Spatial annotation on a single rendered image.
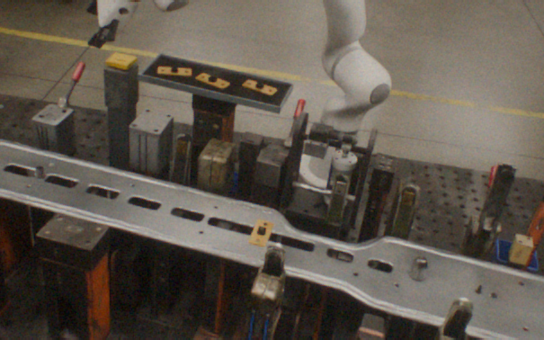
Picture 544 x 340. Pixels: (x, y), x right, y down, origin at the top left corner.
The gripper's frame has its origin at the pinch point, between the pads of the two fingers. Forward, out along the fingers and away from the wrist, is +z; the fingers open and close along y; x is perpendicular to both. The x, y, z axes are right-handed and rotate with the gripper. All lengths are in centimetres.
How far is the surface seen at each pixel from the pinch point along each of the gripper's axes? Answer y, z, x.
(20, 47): 179, 234, -71
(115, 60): 5.3, 15.2, -13.4
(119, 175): -27.0, 16.6, -13.5
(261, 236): -49, -7, -33
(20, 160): -20.0, 30.2, 4.3
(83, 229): -45.3, 9.0, -0.5
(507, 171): -47, -50, -64
